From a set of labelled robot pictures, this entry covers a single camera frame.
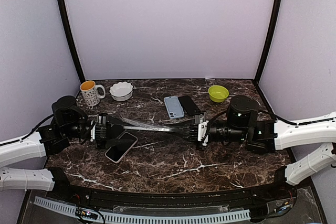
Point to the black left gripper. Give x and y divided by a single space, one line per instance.
103 120

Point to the black right frame post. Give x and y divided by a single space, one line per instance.
268 41

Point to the black frame post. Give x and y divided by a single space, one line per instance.
268 41
70 39

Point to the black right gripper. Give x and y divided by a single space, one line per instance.
191 124

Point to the clear magsafe phone case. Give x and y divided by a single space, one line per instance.
138 123

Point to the white patterned mug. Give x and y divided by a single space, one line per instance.
92 92

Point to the black front rail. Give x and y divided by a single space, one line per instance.
248 197

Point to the green circuit board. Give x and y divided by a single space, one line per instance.
84 214
282 207

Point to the black phone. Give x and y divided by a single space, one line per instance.
189 105

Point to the white scalloped bowl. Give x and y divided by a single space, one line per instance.
121 91

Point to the white slotted cable duct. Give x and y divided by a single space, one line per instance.
67 209

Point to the phone in grey case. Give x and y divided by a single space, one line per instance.
114 131

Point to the green bowl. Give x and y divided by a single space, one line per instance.
217 93

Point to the black left frame post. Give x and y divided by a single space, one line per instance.
70 39

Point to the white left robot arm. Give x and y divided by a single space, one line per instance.
50 137

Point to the light blue phone case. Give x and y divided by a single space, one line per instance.
173 107

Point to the right green circuit board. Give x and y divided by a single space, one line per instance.
282 207

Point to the left green circuit board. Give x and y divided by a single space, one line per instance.
84 214

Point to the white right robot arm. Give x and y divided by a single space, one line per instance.
238 123

